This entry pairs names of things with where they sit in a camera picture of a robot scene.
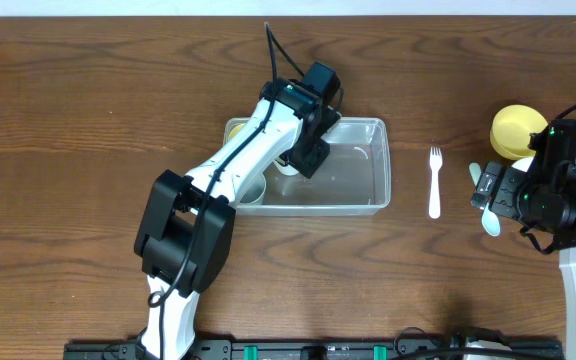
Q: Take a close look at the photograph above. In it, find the cream plastic cup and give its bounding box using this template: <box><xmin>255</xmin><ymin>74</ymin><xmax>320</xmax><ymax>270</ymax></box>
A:
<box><xmin>274</xmin><ymin>158</ymin><xmax>299</xmax><ymax>176</ymax></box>

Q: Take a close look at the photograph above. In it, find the grey plastic cup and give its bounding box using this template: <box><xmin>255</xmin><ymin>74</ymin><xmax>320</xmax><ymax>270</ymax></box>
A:
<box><xmin>240</xmin><ymin>173</ymin><xmax>267</xmax><ymax>205</ymax></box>

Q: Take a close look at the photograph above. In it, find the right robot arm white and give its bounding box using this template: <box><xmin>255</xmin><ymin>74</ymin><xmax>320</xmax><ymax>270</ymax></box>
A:
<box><xmin>469</xmin><ymin>159</ymin><xmax>576</xmax><ymax>359</ymax></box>

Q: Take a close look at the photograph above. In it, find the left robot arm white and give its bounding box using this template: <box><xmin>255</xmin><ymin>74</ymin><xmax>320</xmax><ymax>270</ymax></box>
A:
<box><xmin>134</xmin><ymin>75</ymin><xmax>342</xmax><ymax>359</ymax></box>

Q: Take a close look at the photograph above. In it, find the clear plastic container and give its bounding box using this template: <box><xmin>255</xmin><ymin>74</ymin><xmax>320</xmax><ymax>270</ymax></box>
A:
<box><xmin>237</xmin><ymin>117</ymin><xmax>391</xmax><ymax>217</ymax></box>

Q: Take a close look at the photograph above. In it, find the white plastic bowl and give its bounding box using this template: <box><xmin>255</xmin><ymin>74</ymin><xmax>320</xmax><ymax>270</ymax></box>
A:
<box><xmin>511</xmin><ymin>157</ymin><xmax>534</xmax><ymax>172</ymax></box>

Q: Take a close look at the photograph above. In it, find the pale green plastic spoon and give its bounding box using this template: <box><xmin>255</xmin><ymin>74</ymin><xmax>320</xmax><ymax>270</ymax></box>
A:
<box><xmin>469</xmin><ymin>163</ymin><xmax>501</xmax><ymax>237</ymax></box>

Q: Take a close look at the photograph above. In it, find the yellow plastic bowl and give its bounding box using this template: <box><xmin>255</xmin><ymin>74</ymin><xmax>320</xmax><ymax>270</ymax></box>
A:
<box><xmin>490</xmin><ymin>105</ymin><xmax>548</xmax><ymax>160</ymax></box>

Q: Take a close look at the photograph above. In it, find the white plastic fork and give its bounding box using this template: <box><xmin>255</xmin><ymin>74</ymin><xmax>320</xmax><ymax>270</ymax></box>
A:
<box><xmin>428</xmin><ymin>147</ymin><xmax>443</xmax><ymax>219</ymax></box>

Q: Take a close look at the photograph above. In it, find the yellow plastic cup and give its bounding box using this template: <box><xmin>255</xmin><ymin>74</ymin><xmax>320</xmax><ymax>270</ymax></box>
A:
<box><xmin>227</xmin><ymin>123</ymin><xmax>246</xmax><ymax>142</ymax></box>

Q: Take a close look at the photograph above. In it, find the black mounting rail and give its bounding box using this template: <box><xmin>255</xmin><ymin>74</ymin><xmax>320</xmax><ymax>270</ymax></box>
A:
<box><xmin>63</xmin><ymin>339</ymin><xmax>564</xmax><ymax>360</ymax></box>

